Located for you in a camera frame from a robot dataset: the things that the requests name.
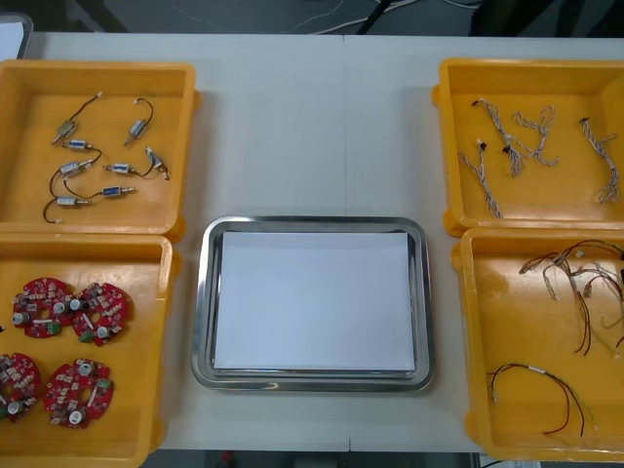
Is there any white box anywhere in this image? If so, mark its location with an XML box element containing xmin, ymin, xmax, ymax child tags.
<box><xmin>0</xmin><ymin>14</ymin><xmax>34</xmax><ymax>60</ymax></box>

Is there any pile of wire harnesses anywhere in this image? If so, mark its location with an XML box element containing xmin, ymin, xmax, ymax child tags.
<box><xmin>519</xmin><ymin>238</ymin><xmax>624</xmax><ymax>360</ymax></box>

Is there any red black wire harness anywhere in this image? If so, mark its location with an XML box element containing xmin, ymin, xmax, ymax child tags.
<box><xmin>487</xmin><ymin>363</ymin><xmax>602</xmax><ymax>436</ymax></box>

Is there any white sheet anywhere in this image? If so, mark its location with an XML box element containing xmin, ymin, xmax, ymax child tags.
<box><xmin>213</xmin><ymin>231</ymin><xmax>418</xmax><ymax>374</ymax></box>

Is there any blue-white twisted wire harness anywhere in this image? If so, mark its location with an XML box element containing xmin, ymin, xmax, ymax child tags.
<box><xmin>578</xmin><ymin>116</ymin><xmax>621</xmax><ymax>205</ymax></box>
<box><xmin>513</xmin><ymin>105</ymin><xmax>561</xmax><ymax>167</ymax></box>
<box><xmin>470</xmin><ymin>98</ymin><xmax>535</xmax><ymax>158</ymax></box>
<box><xmin>500</xmin><ymin>143</ymin><xmax>527</xmax><ymax>179</ymax></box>
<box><xmin>457</xmin><ymin>139</ymin><xmax>504</xmax><ymax>219</ymax></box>

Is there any solenoid with blue-white label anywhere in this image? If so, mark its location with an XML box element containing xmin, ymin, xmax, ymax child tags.
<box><xmin>42</xmin><ymin>194</ymin><xmax>93</xmax><ymax>226</ymax></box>

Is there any steel tray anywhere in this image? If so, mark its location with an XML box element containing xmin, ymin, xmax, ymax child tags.
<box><xmin>190</xmin><ymin>215</ymin><xmax>437</xmax><ymax>394</ymax></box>

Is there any white floor cable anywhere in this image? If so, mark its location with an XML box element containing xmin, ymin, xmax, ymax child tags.
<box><xmin>311</xmin><ymin>14</ymin><xmax>371</xmax><ymax>36</ymax></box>

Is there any pile of metal solenoids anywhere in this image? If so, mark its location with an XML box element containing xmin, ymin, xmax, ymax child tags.
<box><xmin>42</xmin><ymin>91</ymin><xmax>172</xmax><ymax>226</ymax></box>

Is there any round red circuit board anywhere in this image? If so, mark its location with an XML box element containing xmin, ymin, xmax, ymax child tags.
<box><xmin>12</xmin><ymin>276</ymin><xmax>74</xmax><ymax>338</ymax></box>
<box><xmin>42</xmin><ymin>359</ymin><xmax>116</xmax><ymax>430</ymax></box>
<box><xmin>0</xmin><ymin>353</ymin><xmax>43</xmax><ymax>423</ymax></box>
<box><xmin>71</xmin><ymin>282</ymin><xmax>134</xmax><ymax>347</ymax></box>

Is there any yellow-orange plastic bin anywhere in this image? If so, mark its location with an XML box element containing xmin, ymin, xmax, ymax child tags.
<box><xmin>0</xmin><ymin>231</ymin><xmax>184</xmax><ymax>467</ymax></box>
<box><xmin>431</xmin><ymin>57</ymin><xmax>624</xmax><ymax>239</ymax></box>
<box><xmin>0</xmin><ymin>58</ymin><xmax>203</xmax><ymax>241</ymax></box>
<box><xmin>450</xmin><ymin>226</ymin><xmax>624</xmax><ymax>463</ymax></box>

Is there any black stand leg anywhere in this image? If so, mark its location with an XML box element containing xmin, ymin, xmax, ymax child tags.
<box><xmin>354</xmin><ymin>0</ymin><xmax>394</xmax><ymax>36</ymax></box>

